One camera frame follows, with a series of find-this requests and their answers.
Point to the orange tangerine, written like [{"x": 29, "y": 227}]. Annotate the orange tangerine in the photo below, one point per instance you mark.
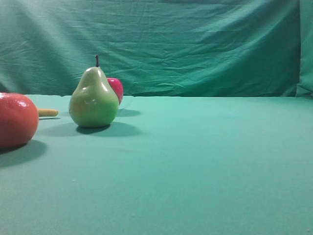
[{"x": 18, "y": 120}]

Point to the yellow banana tip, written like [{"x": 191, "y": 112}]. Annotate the yellow banana tip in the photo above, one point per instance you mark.
[{"x": 47, "y": 112}]

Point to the green pear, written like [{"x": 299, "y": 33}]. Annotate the green pear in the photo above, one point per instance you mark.
[{"x": 94, "y": 103}]

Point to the green backdrop cloth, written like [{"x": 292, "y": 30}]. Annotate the green backdrop cloth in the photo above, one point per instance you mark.
[{"x": 159, "y": 47}]

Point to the red apple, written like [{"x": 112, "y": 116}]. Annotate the red apple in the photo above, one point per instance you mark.
[{"x": 117, "y": 86}]

